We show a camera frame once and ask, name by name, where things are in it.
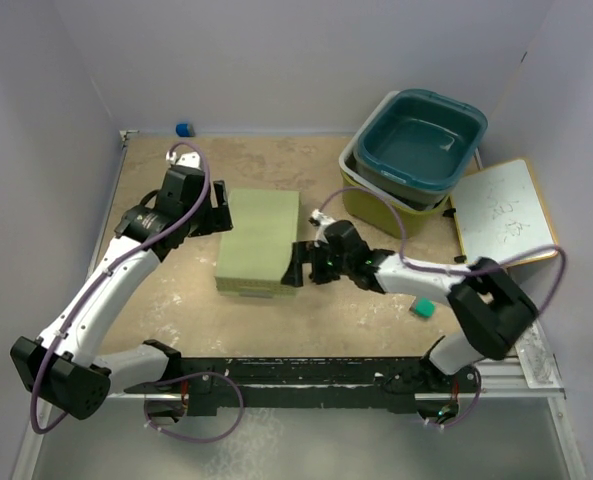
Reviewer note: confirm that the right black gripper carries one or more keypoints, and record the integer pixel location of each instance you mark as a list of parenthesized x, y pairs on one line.
[(307, 252)]

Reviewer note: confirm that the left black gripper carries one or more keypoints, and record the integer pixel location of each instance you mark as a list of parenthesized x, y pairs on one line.
[(217, 219)]

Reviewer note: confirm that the pale green perforated basket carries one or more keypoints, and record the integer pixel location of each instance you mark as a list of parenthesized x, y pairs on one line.
[(255, 254)]

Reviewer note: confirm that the large olive green container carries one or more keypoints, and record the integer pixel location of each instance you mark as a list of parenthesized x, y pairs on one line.
[(367, 208)]

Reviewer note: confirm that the white perforated basket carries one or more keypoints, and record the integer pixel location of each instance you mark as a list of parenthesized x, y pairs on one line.
[(348, 163)]

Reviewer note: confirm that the teal plastic tub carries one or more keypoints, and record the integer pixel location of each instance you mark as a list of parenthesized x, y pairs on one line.
[(421, 139)]

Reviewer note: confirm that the grey plastic tub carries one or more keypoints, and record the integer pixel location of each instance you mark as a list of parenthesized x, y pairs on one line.
[(415, 198)]

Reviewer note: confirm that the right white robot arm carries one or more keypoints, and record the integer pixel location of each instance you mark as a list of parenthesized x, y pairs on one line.
[(492, 311)]

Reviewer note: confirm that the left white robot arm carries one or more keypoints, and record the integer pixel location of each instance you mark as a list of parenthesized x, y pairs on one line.
[(61, 366)]

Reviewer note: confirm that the blue cap object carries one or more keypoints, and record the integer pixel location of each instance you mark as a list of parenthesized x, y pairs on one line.
[(185, 130)]

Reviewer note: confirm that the green whiteboard eraser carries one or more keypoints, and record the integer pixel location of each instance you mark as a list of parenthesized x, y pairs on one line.
[(423, 308)]

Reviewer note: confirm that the clear plastic ruler card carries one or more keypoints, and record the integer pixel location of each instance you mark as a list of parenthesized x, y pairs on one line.
[(537, 362)]

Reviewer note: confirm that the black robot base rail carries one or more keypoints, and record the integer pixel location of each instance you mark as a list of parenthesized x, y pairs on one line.
[(394, 384)]

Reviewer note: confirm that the small whiteboard orange frame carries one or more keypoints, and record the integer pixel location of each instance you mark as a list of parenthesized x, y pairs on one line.
[(499, 212)]

